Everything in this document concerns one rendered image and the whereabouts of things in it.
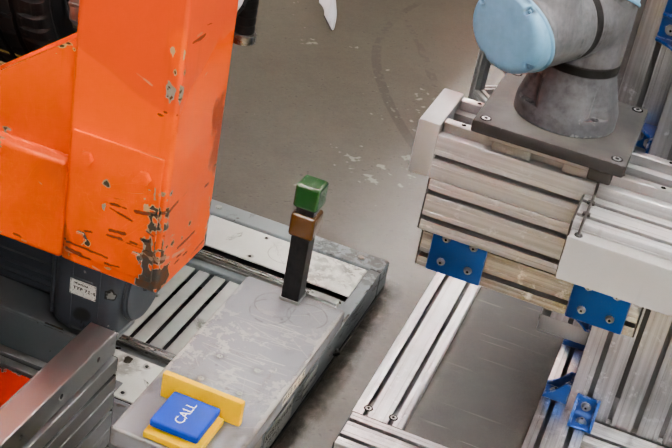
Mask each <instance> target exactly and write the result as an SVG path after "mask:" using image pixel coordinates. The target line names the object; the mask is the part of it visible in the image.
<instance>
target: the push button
mask: <svg viewBox="0 0 672 448"><path fill-rule="evenodd" d="M219 415H220V409H219V408H216V407H214V406H211V405H209V404H206V403H204V402H201V401H199V400H196V399H194V398H191V397H189V396H186V395H184V394H181V393H179V392H176V391H175V392H173V393H172V395H171V396H170V397H169V398H168V399H167V400H166V402H165V403H164V404H163V405H162V406H161V407H160V408H159V410H158V411H157V412H156V413H155V414H154V415H153V416H152V418H151V419H150V426H152V427H155V428H157V429H160V430H162V431H165V432H167V433H169V434H172V435H174V436H177V437H179V438H182V439H184V440H187V441H189V442H192V443H194V444H197V443H198V442H199V441H200V439H201V438H202V437H203V435H204V434H205V433H206V432H207V430H208V429H209V428H210V427H211V425H212V424H213V423H214V422H215V420H216V419H217V418H218V417H219Z"/></svg>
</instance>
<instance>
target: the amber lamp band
mask: <svg viewBox="0 0 672 448"><path fill-rule="evenodd" d="M322 218H323V210H321V209H320V211H319V212H318V213H317V215H316V216H315V217H314V218H311V217H308V216H305V215H302V214H299V213H297V212H296V209H295V210H294V211H293V212H292V214H291V218H290V224H289V230H288V233H289V234H290V235H293V236H296V237H298V238H301V239H304V240H307V241H312V240H313V239H314V237H315V236H316V235H317V234H318V233H319V232H320V228H321V223H322Z"/></svg>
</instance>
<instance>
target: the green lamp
mask: <svg viewBox="0 0 672 448"><path fill-rule="evenodd" d="M328 186H329V183H328V182H327V181H325V180H322V179H319V178H316V177H313V176H310V175H305V176H304V177H303V178H302V179H301V180H300V181H299V182H298V183H297V185H296V190H295V195H294V201H293V205H294V206H295V207H298V208H301V209H304V210H307V211H310V212H312V213H316V212H318V211H319V210H320V208H321V207H322V206H323V205H324V204H325V202H326V196H327V191H328Z"/></svg>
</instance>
